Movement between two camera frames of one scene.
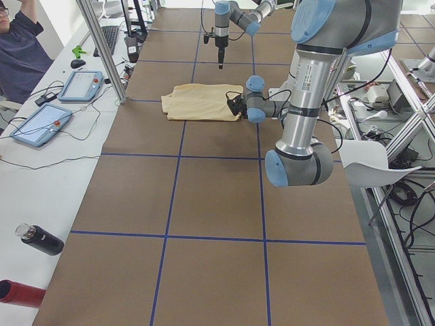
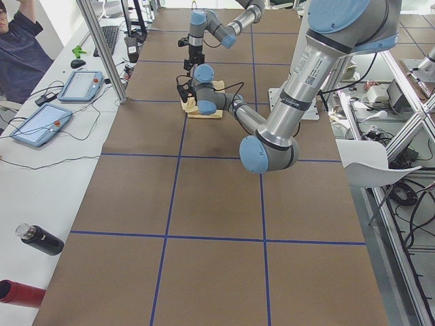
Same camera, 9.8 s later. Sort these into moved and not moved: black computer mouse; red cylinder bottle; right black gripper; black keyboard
Moved: right black gripper
Not moved: black keyboard; black computer mouse; red cylinder bottle
